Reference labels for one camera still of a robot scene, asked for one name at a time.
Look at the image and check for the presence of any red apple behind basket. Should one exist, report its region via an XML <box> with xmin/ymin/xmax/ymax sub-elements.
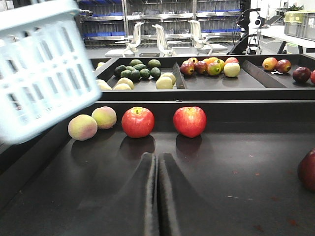
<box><xmin>121</xmin><ymin>107</ymin><xmax>155</xmax><ymax>138</ymax></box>

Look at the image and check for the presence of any red apple right of basket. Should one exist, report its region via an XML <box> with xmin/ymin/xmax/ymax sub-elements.
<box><xmin>173</xmin><ymin>106</ymin><xmax>207</xmax><ymax>138</ymax></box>

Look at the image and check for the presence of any black wood-panel display stand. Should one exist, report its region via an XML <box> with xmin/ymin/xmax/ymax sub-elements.
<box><xmin>0</xmin><ymin>56</ymin><xmax>315</xmax><ymax>236</ymax></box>

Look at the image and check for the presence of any pale peach front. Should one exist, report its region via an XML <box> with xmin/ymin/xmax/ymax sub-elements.
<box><xmin>67</xmin><ymin>114</ymin><xmax>98</xmax><ymax>141</ymax></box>

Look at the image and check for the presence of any pale peach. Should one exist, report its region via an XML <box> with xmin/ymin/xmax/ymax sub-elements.
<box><xmin>67</xmin><ymin>114</ymin><xmax>98</xmax><ymax>141</ymax></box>
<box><xmin>92</xmin><ymin>106</ymin><xmax>117</xmax><ymax>129</ymax></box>

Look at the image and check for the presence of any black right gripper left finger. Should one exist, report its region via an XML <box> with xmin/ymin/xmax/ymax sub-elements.
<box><xmin>67</xmin><ymin>152</ymin><xmax>157</xmax><ymax>236</ymax></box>

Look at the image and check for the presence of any light blue plastic basket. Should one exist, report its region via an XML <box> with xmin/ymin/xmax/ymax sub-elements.
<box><xmin>0</xmin><ymin>0</ymin><xmax>101</xmax><ymax>145</ymax></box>

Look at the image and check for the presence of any dark red apple far right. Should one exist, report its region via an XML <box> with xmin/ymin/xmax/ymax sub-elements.
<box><xmin>292</xmin><ymin>66</ymin><xmax>311</xmax><ymax>83</ymax></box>

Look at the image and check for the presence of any dark apple at right edge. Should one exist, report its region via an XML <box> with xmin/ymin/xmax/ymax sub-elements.
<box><xmin>297</xmin><ymin>148</ymin><xmax>315</xmax><ymax>192</ymax></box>

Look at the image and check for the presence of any pale peach back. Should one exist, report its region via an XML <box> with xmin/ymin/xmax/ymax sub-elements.
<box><xmin>92</xmin><ymin>106</ymin><xmax>117</xmax><ymax>129</ymax></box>

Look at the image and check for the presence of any white office chair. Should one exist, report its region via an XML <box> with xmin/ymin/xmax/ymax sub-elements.
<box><xmin>105</xmin><ymin>22</ymin><xmax>148</xmax><ymax>58</ymax></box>

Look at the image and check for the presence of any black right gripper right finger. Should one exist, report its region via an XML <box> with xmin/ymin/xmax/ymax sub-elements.
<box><xmin>157</xmin><ymin>153</ymin><xmax>236</xmax><ymax>236</ymax></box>

